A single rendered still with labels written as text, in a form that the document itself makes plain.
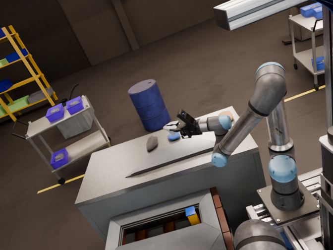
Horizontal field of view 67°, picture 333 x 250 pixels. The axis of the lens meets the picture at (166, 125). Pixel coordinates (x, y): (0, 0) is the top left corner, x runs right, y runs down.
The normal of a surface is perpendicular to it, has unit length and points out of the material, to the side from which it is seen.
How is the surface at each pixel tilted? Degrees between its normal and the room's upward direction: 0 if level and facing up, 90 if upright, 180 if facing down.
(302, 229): 0
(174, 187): 90
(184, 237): 0
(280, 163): 8
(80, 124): 90
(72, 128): 90
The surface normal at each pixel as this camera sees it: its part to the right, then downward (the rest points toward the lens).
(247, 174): 0.05, 0.49
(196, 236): -0.34, -0.81
